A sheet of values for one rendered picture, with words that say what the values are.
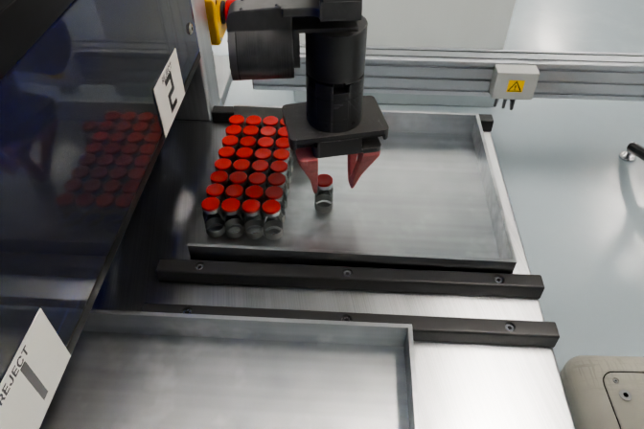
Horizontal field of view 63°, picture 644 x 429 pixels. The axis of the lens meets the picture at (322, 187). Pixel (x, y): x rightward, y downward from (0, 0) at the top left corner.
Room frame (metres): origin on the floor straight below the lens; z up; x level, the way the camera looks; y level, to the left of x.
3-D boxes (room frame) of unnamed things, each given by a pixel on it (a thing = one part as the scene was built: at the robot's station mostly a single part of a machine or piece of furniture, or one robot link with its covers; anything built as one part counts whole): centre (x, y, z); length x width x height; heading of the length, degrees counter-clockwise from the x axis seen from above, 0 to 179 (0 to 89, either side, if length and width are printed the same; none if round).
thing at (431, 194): (0.48, -0.04, 0.90); 0.34 x 0.26 x 0.04; 86
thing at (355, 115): (0.45, -0.01, 1.03); 0.10 x 0.07 x 0.07; 101
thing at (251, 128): (0.49, 0.10, 0.91); 0.18 x 0.02 x 0.05; 176
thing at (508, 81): (1.34, -0.56, 0.50); 0.12 x 0.05 x 0.09; 87
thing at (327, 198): (0.45, 0.00, 0.90); 0.02 x 0.02 x 0.04
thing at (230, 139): (0.49, 0.12, 0.91); 0.18 x 0.02 x 0.05; 176
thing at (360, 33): (0.45, -0.01, 1.10); 0.07 x 0.06 x 0.07; 95
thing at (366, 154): (0.45, -0.02, 0.96); 0.07 x 0.07 x 0.09; 11
